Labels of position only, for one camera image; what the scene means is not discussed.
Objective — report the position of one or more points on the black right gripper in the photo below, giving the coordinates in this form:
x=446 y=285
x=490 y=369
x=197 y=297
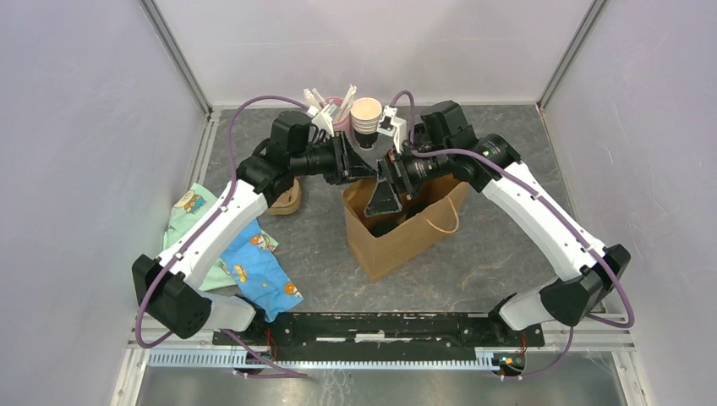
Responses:
x=385 y=198

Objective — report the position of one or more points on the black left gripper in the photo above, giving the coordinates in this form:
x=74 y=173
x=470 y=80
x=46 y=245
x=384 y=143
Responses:
x=347 y=162

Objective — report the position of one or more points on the brown paper takeout bag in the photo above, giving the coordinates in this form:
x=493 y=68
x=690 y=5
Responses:
x=430 y=218

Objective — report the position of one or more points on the brown cardboard cup carriers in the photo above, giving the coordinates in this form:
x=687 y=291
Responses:
x=288 y=202

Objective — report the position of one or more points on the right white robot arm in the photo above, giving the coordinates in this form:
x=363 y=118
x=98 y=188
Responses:
x=586 y=269

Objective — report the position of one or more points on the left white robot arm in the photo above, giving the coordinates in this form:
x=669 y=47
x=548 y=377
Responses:
x=167 y=286

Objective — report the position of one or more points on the pink metal utensil cup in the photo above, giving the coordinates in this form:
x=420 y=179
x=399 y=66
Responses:
x=341 y=121

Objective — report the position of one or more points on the stack of paper cups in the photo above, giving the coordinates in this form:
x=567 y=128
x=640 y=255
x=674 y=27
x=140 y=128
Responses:
x=366 y=120

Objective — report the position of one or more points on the wooden stirrers in wrappers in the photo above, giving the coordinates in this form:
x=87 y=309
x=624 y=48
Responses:
x=314 y=95

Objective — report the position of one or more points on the blue patterned cloth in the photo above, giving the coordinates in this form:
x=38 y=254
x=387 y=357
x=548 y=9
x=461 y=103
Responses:
x=251 y=262

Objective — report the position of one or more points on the green patterned cloth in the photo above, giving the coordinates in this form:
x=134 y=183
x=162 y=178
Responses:
x=189 y=210

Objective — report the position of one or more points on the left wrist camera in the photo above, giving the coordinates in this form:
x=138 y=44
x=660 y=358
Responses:
x=321 y=116

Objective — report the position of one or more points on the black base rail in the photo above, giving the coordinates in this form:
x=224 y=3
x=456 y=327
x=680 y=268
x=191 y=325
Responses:
x=387 y=336

